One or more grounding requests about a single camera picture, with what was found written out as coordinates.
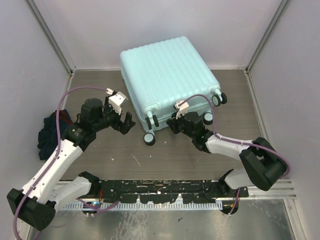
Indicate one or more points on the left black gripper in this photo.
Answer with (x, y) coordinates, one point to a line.
(123, 127)

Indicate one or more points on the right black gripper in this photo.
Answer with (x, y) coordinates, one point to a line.
(173, 122)

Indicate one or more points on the mint green suitcase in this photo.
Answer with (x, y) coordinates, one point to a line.
(158, 75)

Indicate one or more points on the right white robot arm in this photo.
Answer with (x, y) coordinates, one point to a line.
(262, 165)

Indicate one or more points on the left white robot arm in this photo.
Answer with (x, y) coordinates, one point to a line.
(37, 202)

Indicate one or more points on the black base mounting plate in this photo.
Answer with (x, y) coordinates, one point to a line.
(160, 191)

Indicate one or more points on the navy garment with red trim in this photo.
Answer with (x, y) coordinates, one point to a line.
(47, 137)

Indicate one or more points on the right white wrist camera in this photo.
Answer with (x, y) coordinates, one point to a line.
(182, 108)

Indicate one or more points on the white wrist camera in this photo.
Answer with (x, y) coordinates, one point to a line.
(116, 100)
(182, 108)

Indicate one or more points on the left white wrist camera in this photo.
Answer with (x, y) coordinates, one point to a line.
(116, 100)

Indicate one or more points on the white slotted cable duct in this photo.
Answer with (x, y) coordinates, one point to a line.
(175, 206)

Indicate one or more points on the aluminium frame rail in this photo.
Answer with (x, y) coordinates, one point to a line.
(281, 190)

